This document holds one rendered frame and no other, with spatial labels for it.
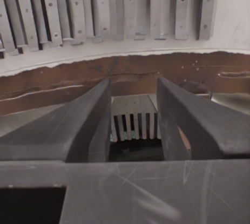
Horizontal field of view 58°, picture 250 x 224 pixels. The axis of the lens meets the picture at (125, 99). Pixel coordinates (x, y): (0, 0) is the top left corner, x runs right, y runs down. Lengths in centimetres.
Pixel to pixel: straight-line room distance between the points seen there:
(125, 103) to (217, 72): 43
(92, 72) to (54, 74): 4
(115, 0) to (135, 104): 46
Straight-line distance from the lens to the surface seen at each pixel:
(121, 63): 25
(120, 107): 67
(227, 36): 27
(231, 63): 28
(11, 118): 34
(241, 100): 37
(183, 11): 22
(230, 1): 28
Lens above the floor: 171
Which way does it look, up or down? 81 degrees down
